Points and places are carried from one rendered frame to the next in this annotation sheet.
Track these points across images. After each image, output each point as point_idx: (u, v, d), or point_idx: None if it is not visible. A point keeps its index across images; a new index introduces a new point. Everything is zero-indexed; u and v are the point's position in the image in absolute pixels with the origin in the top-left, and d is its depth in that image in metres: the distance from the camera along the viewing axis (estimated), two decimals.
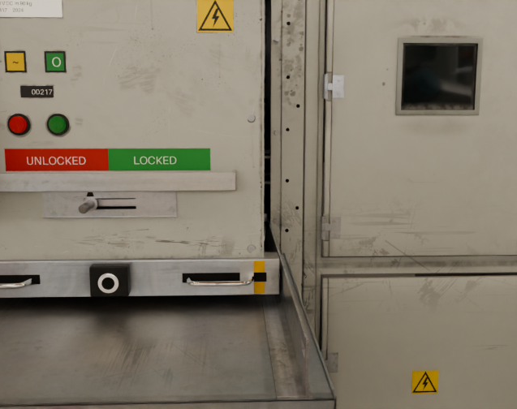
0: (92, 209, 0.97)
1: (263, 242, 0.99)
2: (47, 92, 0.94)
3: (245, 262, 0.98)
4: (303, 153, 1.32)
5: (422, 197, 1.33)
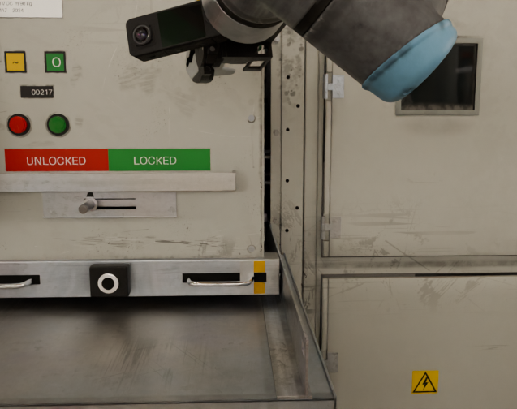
0: (92, 209, 0.97)
1: (263, 242, 0.99)
2: (47, 92, 0.94)
3: (245, 262, 0.98)
4: (303, 153, 1.32)
5: (422, 197, 1.33)
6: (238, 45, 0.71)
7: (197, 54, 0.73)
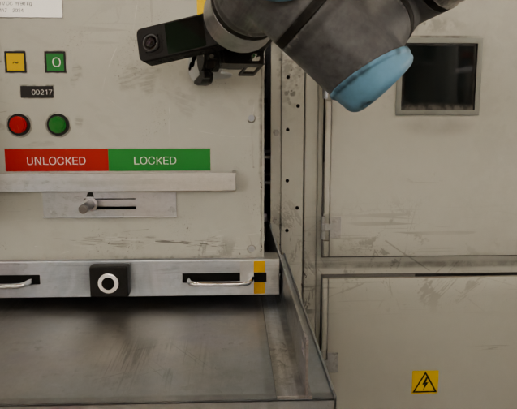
0: (92, 209, 0.97)
1: (263, 242, 0.99)
2: (47, 92, 0.94)
3: (245, 262, 0.98)
4: (303, 153, 1.32)
5: (422, 197, 1.33)
6: (234, 53, 0.81)
7: (199, 60, 0.83)
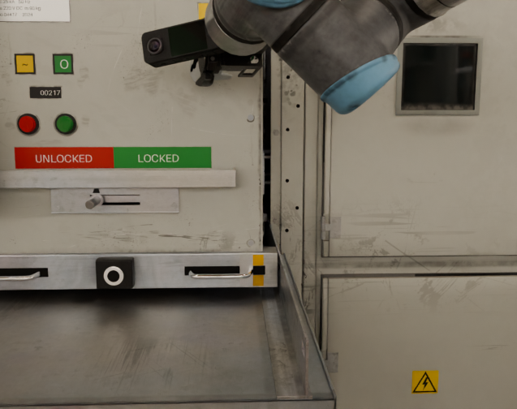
0: (97, 205, 1.01)
1: (261, 236, 1.04)
2: (55, 93, 0.99)
3: (244, 256, 1.03)
4: (303, 153, 1.32)
5: (422, 197, 1.33)
6: (234, 56, 0.85)
7: (200, 62, 0.88)
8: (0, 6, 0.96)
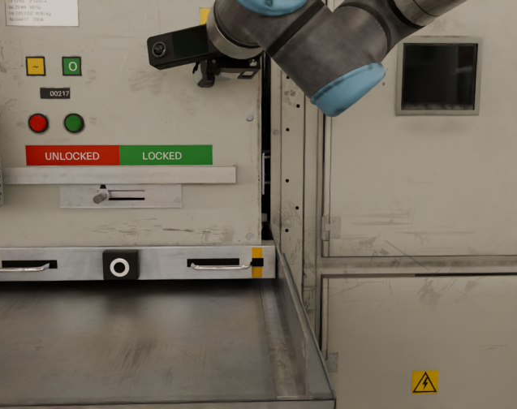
0: (105, 200, 1.07)
1: (260, 230, 1.09)
2: (64, 94, 1.04)
3: (244, 248, 1.08)
4: (303, 153, 1.32)
5: (422, 197, 1.33)
6: (234, 59, 0.91)
7: (202, 65, 0.93)
8: (12, 11, 1.02)
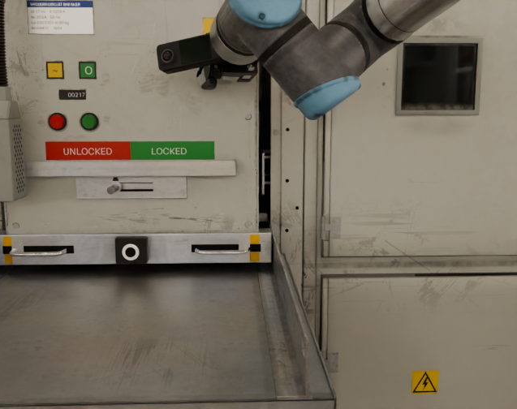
0: (117, 191, 1.18)
1: (258, 219, 1.20)
2: (80, 96, 1.15)
3: (243, 235, 1.19)
4: (303, 153, 1.32)
5: (422, 197, 1.33)
6: (234, 64, 1.02)
7: (205, 70, 1.04)
8: (34, 21, 1.13)
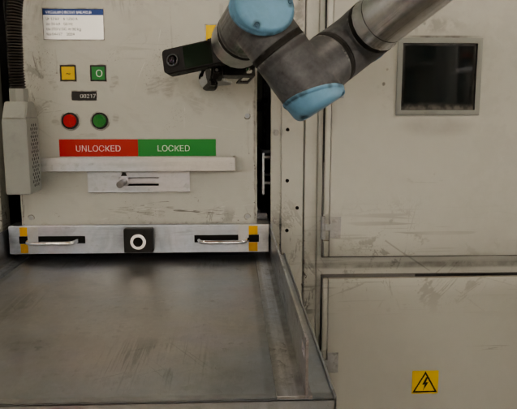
0: (125, 186, 1.27)
1: (256, 211, 1.29)
2: (92, 96, 1.24)
3: (242, 226, 1.28)
4: (303, 153, 1.32)
5: (422, 197, 1.33)
6: (233, 67, 1.11)
7: (207, 72, 1.13)
8: (49, 27, 1.22)
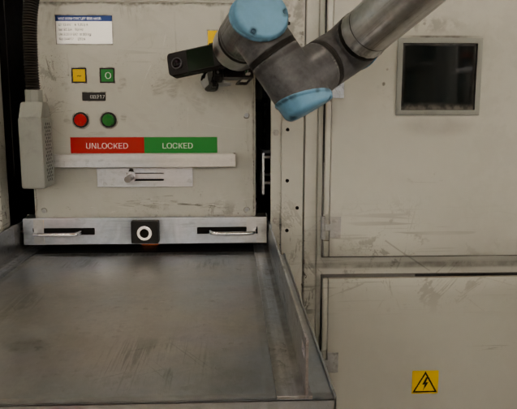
0: (132, 181, 1.35)
1: (255, 204, 1.38)
2: (101, 97, 1.33)
3: (250, 219, 1.37)
4: (303, 153, 1.32)
5: (422, 197, 1.33)
6: (233, 70, 1.19)
7: (208, 75, 1.22)
8: (61, 32, 1.30)
